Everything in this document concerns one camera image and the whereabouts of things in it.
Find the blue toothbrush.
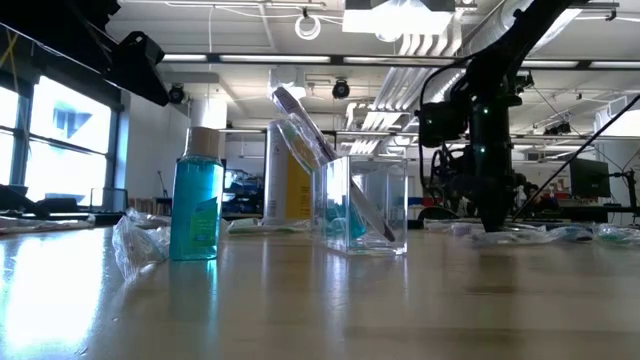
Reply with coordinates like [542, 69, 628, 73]
[469, 224, 595, 248]

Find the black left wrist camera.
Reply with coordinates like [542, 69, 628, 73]
[112, 31, 167, 69]

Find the silver ventilation duct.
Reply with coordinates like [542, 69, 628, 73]
[439, 0, 581, 104]

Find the black computer monitor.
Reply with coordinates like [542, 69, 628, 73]
[568, 157, 612, 200]

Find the white yellow wipes canister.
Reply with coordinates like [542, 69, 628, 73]
[263, 119, 316, 226]

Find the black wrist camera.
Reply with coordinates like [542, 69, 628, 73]
[112, 31, 167, 69]
[418, 101, 470, 149]

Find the white coiled ceiling cable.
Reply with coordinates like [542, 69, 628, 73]
[293, 13, 323, 42]

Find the long black cable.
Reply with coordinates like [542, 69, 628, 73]
[513, 93, 640, 221]

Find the black aluminium table frame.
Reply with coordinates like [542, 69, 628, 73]
[0, 210, 640, 225]

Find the yellow cable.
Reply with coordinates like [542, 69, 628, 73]
[0, 29, 21, 96]

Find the long ceiling light strip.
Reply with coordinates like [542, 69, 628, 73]
[218, 53, 332, 65]
[342, 55, 456, 68]
[588, 59, 640, 70]
[519, 58, 580, 70]
[160, 53, 209, 64]

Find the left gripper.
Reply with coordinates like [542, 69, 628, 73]
[0, 0, 170, 108]

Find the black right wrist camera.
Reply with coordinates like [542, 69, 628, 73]
[418, 101, 470, 149]

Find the black chair back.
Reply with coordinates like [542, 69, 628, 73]
[417, 205, 461, 222]

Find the clear acrylic holder box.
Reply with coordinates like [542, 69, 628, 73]
[312, 154, 409, 257]

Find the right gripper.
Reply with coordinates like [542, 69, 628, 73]
[469, 94, 524, 234]

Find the person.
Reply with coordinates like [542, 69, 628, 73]
[522, 182, 561, 216]

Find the large white ceiling lamp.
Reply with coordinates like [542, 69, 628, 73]
[342, 0, 457, 37]

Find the blue background machine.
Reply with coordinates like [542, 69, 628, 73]
[224, 168, 265, 215]

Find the wooden shelf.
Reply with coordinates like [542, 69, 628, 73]
[128, 197, 174, 216]

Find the toothbrush in clear wrapper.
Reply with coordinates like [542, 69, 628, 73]
[0, 214, 97, 236]

